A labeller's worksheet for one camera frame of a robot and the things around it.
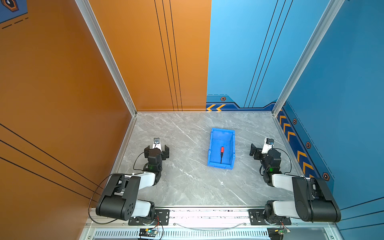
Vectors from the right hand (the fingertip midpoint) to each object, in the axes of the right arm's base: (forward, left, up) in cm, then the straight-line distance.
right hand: (258, 145), depth 91 cm
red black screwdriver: (+1, +22, -7) cm, 23 cm away
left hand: (0, +62, +1) cm, 62 cm away
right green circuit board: (-42, -2, -9) cm, 43 cm away
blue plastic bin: (+13, +22, -10) cm, 27 cm away
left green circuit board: (-43, +62, -9) cm, 75 cm away
